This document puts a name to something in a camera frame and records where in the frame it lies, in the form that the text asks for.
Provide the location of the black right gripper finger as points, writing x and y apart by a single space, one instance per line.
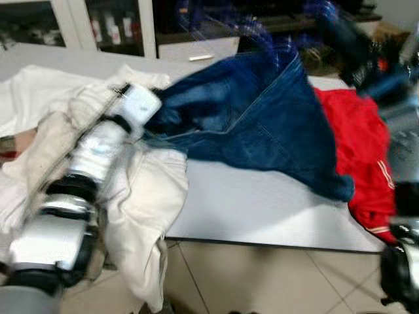
355 36
345 44

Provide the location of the red polo shirt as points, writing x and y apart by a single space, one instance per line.
357 144

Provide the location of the blue denim jeans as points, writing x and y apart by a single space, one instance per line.
262 131

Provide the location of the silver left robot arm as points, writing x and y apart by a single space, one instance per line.
98 154

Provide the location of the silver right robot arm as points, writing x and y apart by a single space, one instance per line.
406 140

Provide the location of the black tv cabinet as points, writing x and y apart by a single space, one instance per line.
216 19

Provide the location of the white glass door cabinet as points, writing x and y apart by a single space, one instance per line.
145 26

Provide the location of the cream trousers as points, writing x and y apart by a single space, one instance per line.
147 209

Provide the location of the white cotton shirt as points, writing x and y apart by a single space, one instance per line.
33 91

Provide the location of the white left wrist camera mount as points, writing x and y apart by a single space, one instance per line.
141 104

